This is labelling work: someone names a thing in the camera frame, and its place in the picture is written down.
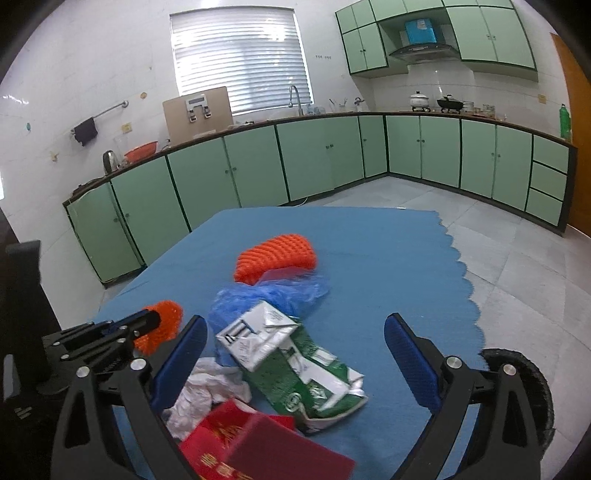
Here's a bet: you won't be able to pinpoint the brown wooden door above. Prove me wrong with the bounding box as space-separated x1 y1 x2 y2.
552 34 591 236

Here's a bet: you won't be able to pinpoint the chrome kitchen faucet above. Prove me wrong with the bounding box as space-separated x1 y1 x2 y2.
288 84 304 117

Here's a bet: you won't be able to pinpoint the black trash bin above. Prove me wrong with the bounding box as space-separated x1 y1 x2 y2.
479 348 555 462

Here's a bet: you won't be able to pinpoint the range hood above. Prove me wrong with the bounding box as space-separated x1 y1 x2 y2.
388 18 461 64

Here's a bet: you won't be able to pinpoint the cardboard water purifier box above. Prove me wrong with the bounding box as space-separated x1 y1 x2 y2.
162 86 233 146

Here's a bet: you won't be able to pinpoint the black wok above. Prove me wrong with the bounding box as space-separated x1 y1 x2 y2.
437 95 464 114

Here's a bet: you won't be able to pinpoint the white cooking pot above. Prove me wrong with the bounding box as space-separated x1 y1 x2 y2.
410 91 431 112

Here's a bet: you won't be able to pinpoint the green thermos bottle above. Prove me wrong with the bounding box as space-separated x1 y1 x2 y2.
559 104 572 142

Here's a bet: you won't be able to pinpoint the blue felt table mat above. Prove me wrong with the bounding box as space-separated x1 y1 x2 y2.
96 206 484 479

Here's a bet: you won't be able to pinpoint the blue plastic bag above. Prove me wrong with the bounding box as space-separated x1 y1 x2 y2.
206 272 329 334

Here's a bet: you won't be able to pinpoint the red gold envelope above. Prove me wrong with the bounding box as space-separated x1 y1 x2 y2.
179 399 356 480

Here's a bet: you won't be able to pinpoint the red plastic basin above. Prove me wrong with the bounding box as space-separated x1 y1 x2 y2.
124 141 158 164

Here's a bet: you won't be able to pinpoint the dark towel on rail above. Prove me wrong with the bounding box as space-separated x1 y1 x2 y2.
71 117 98 147

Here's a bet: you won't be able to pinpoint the orange foam net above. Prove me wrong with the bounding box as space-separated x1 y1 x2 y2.
233 234 318 285
134 300 183 356

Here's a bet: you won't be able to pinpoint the white window blinds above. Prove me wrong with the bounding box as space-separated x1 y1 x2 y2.
169 6 314 114

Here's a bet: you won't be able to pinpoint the green lower kitchen cabinets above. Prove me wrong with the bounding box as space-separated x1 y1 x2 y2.
64 112 577 285

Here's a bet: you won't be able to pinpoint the white tissue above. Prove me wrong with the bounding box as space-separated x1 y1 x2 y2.
163 357 252 441

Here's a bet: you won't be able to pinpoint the green upper wall cabinets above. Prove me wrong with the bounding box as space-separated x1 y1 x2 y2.
335 0 538 82

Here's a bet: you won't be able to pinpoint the steel electric kettle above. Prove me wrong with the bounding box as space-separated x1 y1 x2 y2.
102 150 120 175

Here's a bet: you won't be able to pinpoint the green white milk carton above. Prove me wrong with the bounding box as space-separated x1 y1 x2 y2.
216 301 369 435

